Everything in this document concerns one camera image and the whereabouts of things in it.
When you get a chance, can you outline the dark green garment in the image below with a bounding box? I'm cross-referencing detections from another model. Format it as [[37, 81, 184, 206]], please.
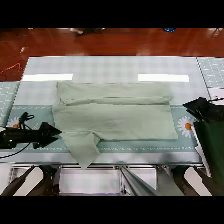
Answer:
[[193, 119, 224, 188]]

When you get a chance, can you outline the black cable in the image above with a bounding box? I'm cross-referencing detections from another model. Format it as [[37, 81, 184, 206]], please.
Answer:
[[0, 142, 36, 160]]

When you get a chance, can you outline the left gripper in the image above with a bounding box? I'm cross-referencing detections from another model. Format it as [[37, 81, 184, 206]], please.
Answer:
[[9, 128, 43, 149]]

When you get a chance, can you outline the pale green T-shirt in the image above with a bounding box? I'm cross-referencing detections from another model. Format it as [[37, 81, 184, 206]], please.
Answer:
[[51, 80, 180, 171]]

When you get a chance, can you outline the silver frame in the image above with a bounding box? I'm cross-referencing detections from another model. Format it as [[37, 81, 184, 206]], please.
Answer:
[[0, 162, 224, 196]]

